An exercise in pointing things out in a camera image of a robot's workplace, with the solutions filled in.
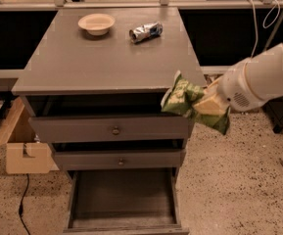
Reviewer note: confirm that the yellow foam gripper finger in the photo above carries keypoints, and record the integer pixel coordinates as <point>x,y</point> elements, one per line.
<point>212,105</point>
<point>212,88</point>

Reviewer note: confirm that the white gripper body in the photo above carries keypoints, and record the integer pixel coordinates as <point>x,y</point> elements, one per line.
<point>234,86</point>

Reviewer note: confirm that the green jalapeno chip bag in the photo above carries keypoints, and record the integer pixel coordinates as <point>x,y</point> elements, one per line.
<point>180,98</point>

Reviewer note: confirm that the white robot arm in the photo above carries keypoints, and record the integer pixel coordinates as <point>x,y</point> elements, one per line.
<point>265,73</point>

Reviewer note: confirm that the grey middle drawer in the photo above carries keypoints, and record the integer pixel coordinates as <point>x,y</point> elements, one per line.
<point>119,159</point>

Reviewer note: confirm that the grey drawer cabinet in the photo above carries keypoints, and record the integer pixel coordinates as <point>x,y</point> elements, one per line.
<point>74,74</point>

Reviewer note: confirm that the grey top drawer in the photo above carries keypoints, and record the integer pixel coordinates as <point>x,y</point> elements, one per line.
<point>98,129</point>

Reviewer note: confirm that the open grey bottom drawer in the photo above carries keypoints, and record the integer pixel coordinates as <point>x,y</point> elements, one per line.
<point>140,201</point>

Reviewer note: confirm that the crushed silver blue can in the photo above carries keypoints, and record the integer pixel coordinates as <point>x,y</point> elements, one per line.
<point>145,31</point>

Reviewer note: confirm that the white paper bowl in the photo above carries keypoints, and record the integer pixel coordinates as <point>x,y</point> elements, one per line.
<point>97,24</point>

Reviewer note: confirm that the cardboard box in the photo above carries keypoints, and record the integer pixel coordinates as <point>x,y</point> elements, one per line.
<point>24,152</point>

